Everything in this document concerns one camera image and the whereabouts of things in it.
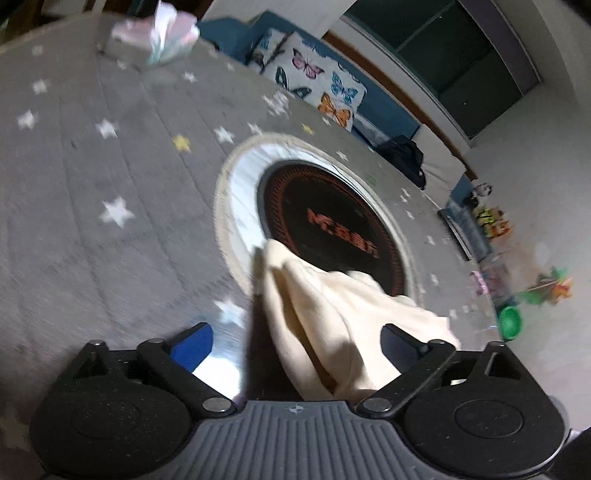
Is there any tissue box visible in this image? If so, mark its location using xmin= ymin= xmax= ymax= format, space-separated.
xmin=98 ymin=1 xmax=200 ymax=71

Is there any black backpack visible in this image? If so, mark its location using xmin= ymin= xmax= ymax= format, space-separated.
xmin=376 ymin=135 xmax=427 ymax=190

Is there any blue sofa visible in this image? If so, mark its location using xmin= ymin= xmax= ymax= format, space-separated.
xmin=199 ymin=11 xmax=473 ymax=207

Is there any cream white shirt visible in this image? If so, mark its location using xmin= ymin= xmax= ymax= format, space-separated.
xmin=260 ymin=240 xmax=461 ymax=402

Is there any round black induction cooker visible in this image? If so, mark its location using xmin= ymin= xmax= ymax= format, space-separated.
xmin=213 ymin=133 xmax=424 ymax=303

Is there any colourful toy pile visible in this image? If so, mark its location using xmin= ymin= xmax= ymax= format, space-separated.
xmin=462 ymin=182 xmax=573 ymax=307

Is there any dark window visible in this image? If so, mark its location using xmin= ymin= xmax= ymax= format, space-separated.
xmin=345 ymin=0 xmax=540 ymax=139

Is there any green plastic bowl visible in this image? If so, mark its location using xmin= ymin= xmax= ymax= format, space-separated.
xmin=498 ymin=305 xmax=523 ymax=341

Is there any butterfly print pillow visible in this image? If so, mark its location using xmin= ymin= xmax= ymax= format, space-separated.
xmin=263 ymin=32 xmax=367 ymax=132

